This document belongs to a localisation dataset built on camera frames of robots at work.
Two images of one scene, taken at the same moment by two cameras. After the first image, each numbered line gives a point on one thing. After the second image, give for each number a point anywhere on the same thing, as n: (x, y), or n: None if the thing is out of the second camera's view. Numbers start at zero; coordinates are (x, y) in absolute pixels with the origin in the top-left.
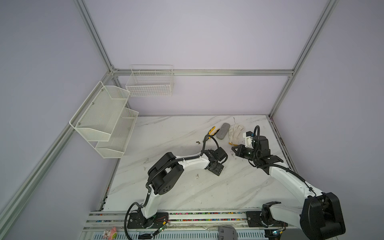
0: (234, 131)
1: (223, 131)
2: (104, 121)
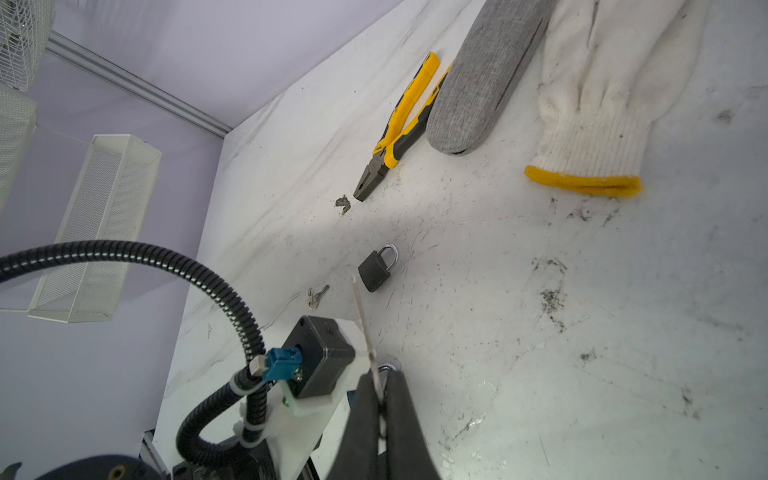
0: (609, 66)
1: (493, 57)
2: (105, 206)
